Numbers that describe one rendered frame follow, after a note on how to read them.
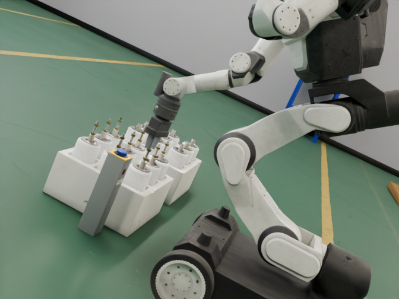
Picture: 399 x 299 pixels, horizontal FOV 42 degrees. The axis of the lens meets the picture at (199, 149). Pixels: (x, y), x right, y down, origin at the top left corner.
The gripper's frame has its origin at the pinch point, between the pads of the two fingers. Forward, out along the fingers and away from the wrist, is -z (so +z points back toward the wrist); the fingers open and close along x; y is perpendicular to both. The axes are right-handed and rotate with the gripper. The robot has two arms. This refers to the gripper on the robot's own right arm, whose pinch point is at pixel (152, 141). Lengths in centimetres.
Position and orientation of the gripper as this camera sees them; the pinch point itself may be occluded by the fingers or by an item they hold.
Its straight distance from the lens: 200.0
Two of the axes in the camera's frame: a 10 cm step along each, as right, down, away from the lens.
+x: 4.7, 0.0, 8.8
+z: 4.1, -8.9, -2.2
